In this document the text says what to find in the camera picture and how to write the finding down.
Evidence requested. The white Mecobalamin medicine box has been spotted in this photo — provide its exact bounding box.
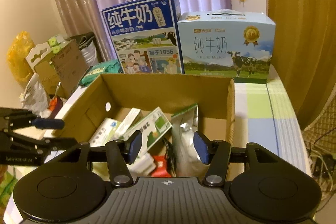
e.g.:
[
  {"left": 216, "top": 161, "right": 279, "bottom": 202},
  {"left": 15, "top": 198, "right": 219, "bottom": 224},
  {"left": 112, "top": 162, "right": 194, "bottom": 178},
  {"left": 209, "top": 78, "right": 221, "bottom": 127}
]
[{"left": 89, "top": 118, "right": 121, "bottom": 147}]

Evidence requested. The white square night light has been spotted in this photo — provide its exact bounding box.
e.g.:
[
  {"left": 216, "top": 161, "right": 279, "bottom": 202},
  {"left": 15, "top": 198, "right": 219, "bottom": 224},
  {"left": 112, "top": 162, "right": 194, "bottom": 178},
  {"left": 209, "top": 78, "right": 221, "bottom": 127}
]
[{"left": 127, "top": 152, "right": 156, "bottom": 180}]

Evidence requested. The long white medicine box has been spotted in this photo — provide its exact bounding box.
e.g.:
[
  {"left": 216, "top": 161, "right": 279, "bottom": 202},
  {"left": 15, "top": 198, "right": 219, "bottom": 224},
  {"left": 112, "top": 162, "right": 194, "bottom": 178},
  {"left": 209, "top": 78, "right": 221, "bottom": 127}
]
[{"left": 112, "top": 108, "right": 143, "bottom": 139}]

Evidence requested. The green white spray box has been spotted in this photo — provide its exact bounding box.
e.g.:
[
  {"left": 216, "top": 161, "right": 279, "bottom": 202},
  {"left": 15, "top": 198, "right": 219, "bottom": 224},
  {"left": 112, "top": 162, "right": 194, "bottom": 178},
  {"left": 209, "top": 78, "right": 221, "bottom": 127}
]
[{"left": 122, "top": 107, "right": 172, "bottom": 157}]

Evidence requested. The silver foil pouch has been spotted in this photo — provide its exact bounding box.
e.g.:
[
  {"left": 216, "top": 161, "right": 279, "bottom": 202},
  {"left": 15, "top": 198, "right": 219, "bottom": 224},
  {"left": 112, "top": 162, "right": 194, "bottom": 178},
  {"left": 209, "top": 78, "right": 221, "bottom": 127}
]
[{"left": 171, "top": 104, "right": 207, "bottom": 178}]

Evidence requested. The red candy packet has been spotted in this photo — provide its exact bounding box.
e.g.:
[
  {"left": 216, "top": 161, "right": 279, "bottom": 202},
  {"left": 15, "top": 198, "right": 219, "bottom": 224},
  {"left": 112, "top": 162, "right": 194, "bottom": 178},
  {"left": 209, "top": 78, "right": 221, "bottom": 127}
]
[{"left": 151, "top": 156, "right": 171, "bottom": 178}]

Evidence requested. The orange small object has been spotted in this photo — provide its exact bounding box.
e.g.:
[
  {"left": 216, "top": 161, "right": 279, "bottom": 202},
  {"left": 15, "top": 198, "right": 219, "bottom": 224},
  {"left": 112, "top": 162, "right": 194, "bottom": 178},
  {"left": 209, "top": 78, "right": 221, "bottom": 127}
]
[{"left": 49, "top": 96, "right": 63, "bottom": 112}]

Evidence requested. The brown cardboard sorting box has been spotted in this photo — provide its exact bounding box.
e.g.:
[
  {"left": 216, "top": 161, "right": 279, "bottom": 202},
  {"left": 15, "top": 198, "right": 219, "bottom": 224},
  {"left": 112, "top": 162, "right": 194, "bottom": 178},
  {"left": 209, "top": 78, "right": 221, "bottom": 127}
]
[{"left": 46, "top": 74, "right": 235, "bottom": 178}]

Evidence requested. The green tissue pack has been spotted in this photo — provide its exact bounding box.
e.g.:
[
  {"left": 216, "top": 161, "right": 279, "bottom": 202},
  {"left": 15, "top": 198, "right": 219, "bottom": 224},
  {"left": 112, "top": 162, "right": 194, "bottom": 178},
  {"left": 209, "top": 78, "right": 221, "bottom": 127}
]
[{"left": 0, "top": 171, "right": 18, "bottom": 209}]

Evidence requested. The crumpled white plastic bag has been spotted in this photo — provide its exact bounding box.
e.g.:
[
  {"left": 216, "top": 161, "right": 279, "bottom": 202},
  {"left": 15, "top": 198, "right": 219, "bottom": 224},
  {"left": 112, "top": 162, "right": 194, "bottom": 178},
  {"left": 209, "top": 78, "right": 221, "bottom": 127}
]
[{"left": 20, "top": 73, "right": 50, "bottom": 114}]

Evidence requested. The checked tablecloth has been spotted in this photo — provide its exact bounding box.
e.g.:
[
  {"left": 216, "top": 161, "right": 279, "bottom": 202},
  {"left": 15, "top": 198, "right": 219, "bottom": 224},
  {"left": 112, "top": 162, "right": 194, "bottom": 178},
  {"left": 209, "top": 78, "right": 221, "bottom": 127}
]
[{"left": 233, "top": 66, "right": 311, "bottom": 175}]

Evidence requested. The brown cardboard boxes stack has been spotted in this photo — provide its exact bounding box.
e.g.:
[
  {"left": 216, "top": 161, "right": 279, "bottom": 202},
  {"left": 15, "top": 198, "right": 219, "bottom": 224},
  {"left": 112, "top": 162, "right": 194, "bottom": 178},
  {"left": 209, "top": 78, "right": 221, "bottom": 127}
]
[{"left": 34, "top": 40, "right": 88, "bottom": 98}]

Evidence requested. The yellow plastic bag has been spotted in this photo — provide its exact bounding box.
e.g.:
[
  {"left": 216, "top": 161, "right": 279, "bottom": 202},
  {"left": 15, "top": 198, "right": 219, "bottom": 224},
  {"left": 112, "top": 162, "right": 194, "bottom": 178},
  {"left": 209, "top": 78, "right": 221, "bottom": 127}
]
[{"left": 7, "top": 31, "right": 35, "bottom": 88}]

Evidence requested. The green tea package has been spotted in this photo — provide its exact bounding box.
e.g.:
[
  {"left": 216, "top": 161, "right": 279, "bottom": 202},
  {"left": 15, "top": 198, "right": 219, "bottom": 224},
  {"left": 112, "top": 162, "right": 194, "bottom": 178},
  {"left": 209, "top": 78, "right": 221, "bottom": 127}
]
[{"left": 78, "top": 59, "right": 123, "bottom": 87}]

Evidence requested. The beige quilted chair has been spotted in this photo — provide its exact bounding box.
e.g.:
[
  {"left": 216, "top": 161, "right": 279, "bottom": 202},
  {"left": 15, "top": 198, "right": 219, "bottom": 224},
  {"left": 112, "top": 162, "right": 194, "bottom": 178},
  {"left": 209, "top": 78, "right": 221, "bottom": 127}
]
[{"left": 302, "top": 90, "right": 335, "bottom": 198}]

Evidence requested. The light blue milk carton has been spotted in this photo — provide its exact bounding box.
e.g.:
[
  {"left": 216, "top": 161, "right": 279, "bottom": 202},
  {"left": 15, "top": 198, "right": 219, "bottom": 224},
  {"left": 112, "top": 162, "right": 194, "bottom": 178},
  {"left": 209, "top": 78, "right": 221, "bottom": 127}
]
[{"left": 178, "top": 9, "right": 276, "bottom": 83}]

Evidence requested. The dark blue milk carton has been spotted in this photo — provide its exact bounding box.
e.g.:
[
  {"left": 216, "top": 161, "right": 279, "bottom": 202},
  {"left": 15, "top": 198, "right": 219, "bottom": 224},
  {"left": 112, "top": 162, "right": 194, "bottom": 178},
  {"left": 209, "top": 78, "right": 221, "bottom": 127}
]
[{"left": 102, "top": 0, "right": 184, "bottom": 75}]

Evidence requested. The wooden door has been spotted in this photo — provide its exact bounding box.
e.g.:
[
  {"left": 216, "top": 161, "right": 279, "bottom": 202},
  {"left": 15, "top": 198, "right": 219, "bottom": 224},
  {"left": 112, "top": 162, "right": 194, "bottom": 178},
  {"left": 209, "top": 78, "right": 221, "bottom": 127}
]
[{"left": 267, "top": 0, "right": 335, "bottom": 128}]

